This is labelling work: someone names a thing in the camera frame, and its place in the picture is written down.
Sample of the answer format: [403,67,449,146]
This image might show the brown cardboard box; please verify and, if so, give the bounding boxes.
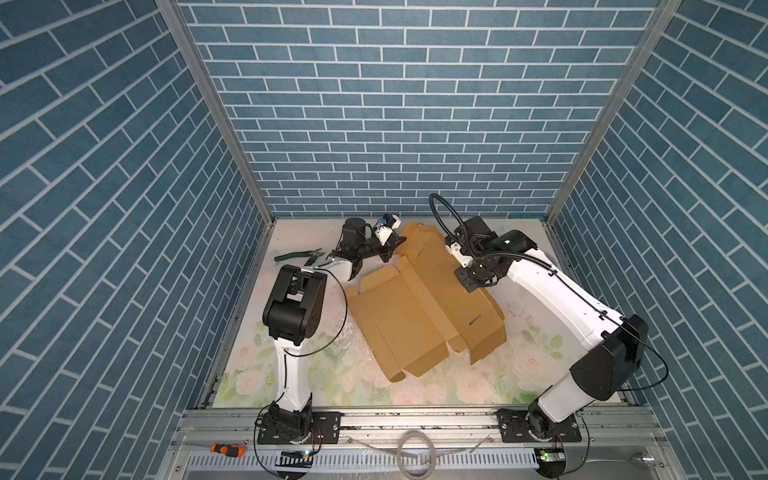
[346,222,507,382]

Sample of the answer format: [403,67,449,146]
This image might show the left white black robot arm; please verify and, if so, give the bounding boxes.
[257,213,405,444]

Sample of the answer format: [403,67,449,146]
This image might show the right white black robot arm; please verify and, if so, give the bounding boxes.
[445,216,650,442]

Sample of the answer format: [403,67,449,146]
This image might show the orange black screwdriver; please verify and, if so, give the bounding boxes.
[210,443,246,458]

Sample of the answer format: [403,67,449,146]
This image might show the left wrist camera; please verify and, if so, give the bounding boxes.
[373,213,401,243]

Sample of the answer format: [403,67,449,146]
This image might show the green handled pliers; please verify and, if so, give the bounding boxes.
[273,249,323,266]

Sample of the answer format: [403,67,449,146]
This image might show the coiled grey cable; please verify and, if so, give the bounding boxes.
[350,430,493,480]

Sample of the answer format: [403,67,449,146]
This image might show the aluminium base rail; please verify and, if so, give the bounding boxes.
[159,404,683,479]

